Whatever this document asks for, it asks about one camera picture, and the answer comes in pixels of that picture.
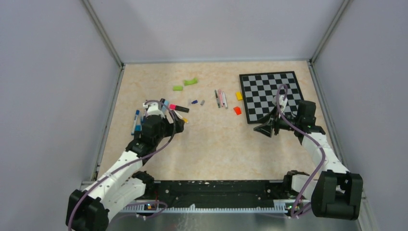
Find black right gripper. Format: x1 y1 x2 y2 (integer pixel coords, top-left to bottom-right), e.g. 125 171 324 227
254 105 301 137

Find green thin pen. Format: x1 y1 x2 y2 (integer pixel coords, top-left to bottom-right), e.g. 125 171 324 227
214 90 221 108

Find pink translucent pen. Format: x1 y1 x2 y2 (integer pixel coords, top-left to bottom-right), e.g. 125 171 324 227
218 89 224 108

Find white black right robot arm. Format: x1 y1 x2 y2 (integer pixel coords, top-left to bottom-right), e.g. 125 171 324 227
254 99 363 220

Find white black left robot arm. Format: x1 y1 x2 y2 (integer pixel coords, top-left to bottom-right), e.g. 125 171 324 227
65 113 185 231

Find pink black highlighter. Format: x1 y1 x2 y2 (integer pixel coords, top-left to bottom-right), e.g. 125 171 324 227
169 104 190 113

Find light blue highlighter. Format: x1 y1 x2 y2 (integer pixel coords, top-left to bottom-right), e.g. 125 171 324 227
162 100 169 112

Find black blue marker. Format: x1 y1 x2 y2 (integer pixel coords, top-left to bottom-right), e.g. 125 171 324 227
134 125 141 132

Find blue white marker far left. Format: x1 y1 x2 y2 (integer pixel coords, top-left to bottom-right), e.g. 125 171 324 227
131 110 140 135

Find black grey chessboard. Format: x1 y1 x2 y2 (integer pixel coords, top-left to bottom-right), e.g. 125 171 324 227
239 71 304 124

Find orange red block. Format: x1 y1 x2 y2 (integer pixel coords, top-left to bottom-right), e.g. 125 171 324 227
233 106 242 115

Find yellow block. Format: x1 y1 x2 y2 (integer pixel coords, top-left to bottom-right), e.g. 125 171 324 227
235 91 243 101

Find green block left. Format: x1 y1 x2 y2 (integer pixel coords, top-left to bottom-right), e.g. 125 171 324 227
172 85 183 91

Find green block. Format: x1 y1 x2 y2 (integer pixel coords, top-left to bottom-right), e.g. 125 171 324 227
172 85 183 91
183 77 198 86

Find green block right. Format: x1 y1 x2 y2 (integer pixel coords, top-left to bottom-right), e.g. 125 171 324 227
183 77 198 86

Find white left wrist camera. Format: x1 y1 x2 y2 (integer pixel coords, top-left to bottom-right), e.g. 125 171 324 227
143 102 165 118

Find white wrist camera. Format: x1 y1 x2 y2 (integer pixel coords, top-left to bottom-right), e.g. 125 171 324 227
274 95 288 113
143 102 165 118

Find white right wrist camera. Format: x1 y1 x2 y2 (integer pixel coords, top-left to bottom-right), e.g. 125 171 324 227
274 95 288 113

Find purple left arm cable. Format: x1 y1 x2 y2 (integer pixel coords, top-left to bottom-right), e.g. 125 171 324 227
67 100 177 231

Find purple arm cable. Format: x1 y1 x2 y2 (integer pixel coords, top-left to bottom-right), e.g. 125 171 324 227
275 84 326 219
67 100 177 231

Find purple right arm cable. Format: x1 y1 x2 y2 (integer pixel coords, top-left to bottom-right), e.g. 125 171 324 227
275 84 326 219

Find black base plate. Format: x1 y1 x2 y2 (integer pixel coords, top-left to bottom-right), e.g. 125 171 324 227
138 180 297 209

